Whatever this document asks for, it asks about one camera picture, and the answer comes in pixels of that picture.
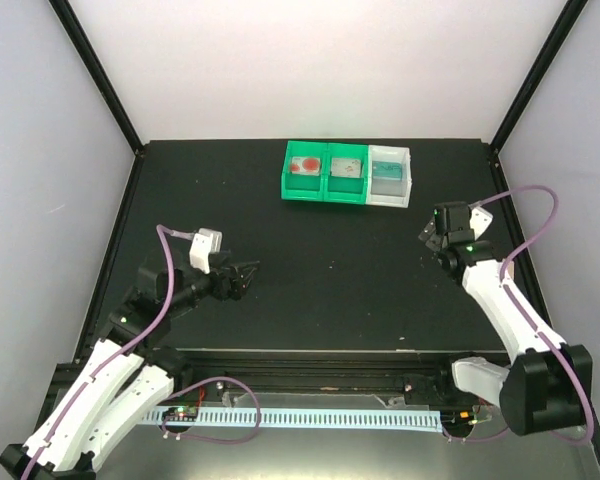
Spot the teal card in bin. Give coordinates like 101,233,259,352
372,160,403,181

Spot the white bin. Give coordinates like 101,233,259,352
366,145,413,208

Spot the circuit board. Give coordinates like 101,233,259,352
162,406,198,422
440,410,493,427

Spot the black frame post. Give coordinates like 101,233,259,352
49,0,144,155
490,0,588,154

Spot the left black frame post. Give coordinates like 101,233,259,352
49,0,144,155

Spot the green bin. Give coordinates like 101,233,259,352
324,143,369,205
281,140,327,202

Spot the grey patterned card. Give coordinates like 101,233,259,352
330,157,363,178

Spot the left green bin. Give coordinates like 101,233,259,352
281,140,327,202

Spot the red dotted card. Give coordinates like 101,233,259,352
289,156,321,176

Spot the right circuit board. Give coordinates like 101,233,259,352
440,410,493,427

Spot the black aluminium rail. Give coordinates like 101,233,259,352
179,348,456,394

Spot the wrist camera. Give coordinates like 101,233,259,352
189,228,223,274
469,206,493,241

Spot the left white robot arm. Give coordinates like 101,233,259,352
0,251,260,479

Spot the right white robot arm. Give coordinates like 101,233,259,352
419,202,594,441

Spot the middle green bin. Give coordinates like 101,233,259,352
324,143,369,205

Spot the left circuit board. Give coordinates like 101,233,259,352
162,406,198,422

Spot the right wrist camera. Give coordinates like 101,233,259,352
469,206,493,241

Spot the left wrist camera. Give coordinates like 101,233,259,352
189,228,223,274

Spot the right black frame post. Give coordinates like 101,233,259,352
490,0,588,154

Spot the white slotted cable duct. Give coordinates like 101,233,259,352
139,407,442,433

